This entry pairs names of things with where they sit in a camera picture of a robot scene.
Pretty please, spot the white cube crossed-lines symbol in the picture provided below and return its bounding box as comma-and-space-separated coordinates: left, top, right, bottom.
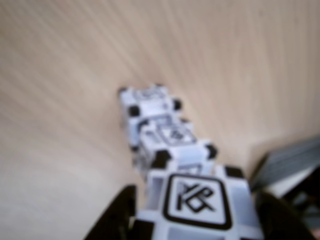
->
133, 163, 265, 240

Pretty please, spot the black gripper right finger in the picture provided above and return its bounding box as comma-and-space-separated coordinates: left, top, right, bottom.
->
254, 191, 315, 240

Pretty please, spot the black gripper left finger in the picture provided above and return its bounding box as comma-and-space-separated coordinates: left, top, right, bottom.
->
83, 185, 138, 240

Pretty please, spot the white cube stacked-layers symbol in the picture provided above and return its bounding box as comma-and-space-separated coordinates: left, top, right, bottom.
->
118, 84, 183, 151

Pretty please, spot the white cube lightning symbol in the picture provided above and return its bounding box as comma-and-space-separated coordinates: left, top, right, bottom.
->
136, 119, 219, 180

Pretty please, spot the grey laptop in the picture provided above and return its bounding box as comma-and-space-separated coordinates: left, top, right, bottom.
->
249, 136, 320, 201

